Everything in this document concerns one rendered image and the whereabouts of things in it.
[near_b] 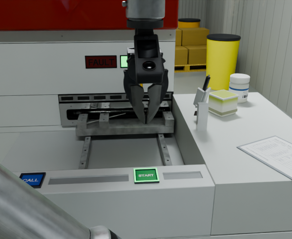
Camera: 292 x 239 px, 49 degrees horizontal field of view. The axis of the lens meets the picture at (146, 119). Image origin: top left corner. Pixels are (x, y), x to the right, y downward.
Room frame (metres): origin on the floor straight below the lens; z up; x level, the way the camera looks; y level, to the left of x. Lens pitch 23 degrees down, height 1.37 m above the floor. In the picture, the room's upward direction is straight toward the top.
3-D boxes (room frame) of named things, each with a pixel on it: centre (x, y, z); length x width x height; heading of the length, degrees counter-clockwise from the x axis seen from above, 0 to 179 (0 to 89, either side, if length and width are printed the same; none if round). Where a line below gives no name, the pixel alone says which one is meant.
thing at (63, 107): (1.20, 0.12, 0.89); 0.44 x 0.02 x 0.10; 94
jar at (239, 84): (1.15, -0.34, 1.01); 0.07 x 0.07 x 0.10
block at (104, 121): (1.12, 0.16, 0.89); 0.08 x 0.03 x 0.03; 4
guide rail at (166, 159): (0.94, -0.07, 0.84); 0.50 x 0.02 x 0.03; 4
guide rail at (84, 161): (0.92, 0.20, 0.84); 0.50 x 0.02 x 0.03; 4
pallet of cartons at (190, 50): (5.64, -0.63, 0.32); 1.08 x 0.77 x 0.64; 95
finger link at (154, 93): (0.65, -0.01, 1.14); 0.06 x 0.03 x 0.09; 5
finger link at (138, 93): (0.65, 0.02, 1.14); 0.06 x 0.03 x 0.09; 5
